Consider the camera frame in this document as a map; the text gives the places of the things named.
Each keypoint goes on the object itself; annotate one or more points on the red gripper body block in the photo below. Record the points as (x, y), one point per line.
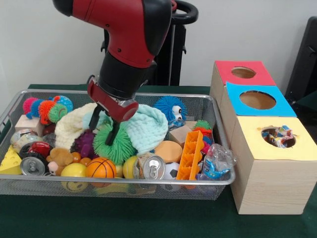
(116, 109)

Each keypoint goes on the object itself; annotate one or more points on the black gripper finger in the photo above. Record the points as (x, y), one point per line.
(95, 116)
(113, 133)

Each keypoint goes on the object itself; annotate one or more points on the green spiky ball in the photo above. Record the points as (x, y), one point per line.
(119, 151)

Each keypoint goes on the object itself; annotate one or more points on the cream waffle cloth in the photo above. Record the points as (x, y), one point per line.
(69, 126)

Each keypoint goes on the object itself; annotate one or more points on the mint green waffle cloth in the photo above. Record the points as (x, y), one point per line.
(148, 129)

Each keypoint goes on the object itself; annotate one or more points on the white colourful spotted cloth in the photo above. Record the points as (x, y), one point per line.
(280, 136)

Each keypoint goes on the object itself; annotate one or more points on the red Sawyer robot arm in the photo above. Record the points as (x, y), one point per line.
(124, 34)

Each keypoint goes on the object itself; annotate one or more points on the clear mesh bin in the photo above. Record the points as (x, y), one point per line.
(29, 186)

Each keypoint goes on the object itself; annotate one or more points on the wooden three-hole box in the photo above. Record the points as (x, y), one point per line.
(272, 183)

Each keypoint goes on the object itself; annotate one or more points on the small orange basketball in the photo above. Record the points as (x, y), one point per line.
(100, 168)

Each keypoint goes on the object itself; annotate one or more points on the silver drink can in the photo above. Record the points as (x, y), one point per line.
(152, 167)

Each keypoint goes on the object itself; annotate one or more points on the small brown teddy bear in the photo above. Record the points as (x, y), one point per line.
(60, 156)

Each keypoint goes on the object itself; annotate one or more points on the yellow ball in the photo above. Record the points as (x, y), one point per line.
(74, 170)

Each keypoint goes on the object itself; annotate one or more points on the large blue spiky ball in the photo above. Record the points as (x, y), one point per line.
(173, 106)

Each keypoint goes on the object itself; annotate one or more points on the round wooden disc toy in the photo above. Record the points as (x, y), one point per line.
(168, 151)

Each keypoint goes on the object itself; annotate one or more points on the plain wooden cube block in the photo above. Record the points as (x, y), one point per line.
(179, 135)

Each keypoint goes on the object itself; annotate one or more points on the small soccer ball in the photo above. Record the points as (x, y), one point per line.
(172, 171)

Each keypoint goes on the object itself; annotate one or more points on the orange plastic gear toy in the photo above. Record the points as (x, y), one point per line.
(190, 156)

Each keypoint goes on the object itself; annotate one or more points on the yellow wedge block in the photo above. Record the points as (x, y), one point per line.
(10, 162)

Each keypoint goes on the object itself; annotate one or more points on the clear plastic packet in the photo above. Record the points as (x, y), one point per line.
(218, 161)

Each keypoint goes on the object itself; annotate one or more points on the black panel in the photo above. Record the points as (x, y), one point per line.
(304, 64)

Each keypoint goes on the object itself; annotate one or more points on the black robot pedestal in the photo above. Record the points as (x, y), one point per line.
(163, 69)

